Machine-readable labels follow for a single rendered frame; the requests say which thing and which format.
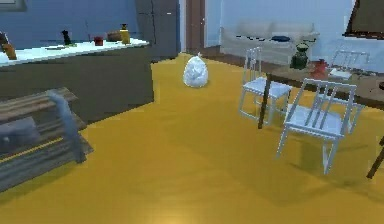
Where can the grey kitchen counter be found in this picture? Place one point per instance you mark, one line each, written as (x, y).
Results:
(76, 83)

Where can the dark blue cushion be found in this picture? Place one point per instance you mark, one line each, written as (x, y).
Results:
(280, 38)

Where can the beige sofa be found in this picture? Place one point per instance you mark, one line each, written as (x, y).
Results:
(266, 40)

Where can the brown framed picture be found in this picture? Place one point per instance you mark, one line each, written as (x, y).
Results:
(366, 16)

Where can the red cup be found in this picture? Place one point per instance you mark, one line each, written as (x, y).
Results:
(98, 41)

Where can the brown room door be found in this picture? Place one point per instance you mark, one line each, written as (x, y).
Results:
(195, 25)

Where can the brown dining table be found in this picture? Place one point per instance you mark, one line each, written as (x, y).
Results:
(363, 88)

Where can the white garbage bag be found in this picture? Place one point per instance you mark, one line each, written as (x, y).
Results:
(195, 73)

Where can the dark grey fridge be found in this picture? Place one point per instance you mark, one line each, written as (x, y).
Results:
(159, 28)

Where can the black pepper mill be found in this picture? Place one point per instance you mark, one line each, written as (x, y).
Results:
(66, 38)

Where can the red pot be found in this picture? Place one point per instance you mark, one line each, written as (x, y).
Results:
(319, 69)

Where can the orange bottle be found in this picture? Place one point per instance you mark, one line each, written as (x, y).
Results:
(8, 48)

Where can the brown bowl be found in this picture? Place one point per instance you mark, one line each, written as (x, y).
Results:
(114, 36)

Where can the white plate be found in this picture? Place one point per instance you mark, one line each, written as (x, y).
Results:
(340, 73)

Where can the grey framed picture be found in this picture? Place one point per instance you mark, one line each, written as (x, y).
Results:
(11, 4)

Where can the grey wooden shelf rack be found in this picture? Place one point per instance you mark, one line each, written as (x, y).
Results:
(40, 133)

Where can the white slatted chair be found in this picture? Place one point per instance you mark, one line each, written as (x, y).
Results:
(348, 100)
(263, 88)
(313, 121)

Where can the yellow bottle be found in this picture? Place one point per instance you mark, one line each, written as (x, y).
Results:
(125, 36)

